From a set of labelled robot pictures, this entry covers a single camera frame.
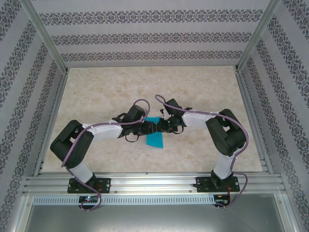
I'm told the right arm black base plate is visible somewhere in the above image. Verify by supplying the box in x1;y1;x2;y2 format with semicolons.
196;176;240;193

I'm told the aluminium frame post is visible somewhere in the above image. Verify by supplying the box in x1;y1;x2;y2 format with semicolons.
235;0;283;73
21;0;70;73

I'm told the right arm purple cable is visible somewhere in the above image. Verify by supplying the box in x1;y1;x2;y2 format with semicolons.
155;94;250;211

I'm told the left aluminium frame post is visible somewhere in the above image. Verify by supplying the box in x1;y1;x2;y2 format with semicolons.
21;0;70;73

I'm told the left gripper thin black cable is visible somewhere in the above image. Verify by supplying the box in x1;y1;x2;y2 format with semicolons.
124;134;140;143

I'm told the left aluminium side rail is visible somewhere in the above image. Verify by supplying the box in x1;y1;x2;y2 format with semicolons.
32;70;70;176

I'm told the right aluminium side rail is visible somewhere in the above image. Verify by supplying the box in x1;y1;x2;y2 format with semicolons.
235;69;275;174

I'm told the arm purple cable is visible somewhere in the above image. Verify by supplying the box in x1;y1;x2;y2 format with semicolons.
155;94;250;211
60;99;152;213

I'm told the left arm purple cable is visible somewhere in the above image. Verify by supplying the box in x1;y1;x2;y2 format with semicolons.
60;99;152;213

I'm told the turquoise cloth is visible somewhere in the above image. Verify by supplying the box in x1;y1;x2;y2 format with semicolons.
145;116;165;149

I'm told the right black wrist camera box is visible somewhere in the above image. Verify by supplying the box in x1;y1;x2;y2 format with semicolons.
165;98;183;116

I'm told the left black wrist camera box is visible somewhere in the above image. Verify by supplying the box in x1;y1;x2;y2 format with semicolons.
126;104;147;121

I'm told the grey slotted cable duct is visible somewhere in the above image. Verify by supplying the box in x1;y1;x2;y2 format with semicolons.
32;195;215;206

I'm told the aluminium side rail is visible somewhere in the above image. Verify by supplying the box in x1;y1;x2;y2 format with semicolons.
235;69;275;174
32;70;70;176

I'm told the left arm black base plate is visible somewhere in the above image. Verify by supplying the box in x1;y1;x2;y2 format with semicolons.
68;178;112;194

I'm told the aluminium mounting rail beam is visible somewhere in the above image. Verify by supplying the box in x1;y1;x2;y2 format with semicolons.
23;173;287;195

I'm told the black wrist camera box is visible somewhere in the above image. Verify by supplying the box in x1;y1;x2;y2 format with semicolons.
126;104;147;121
165;98;183;116

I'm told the grey metal sheet tray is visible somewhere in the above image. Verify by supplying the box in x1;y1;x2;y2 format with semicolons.
14;194;297;232

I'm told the right aluminium frame post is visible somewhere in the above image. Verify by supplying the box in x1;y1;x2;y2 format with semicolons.
235;0;283;73

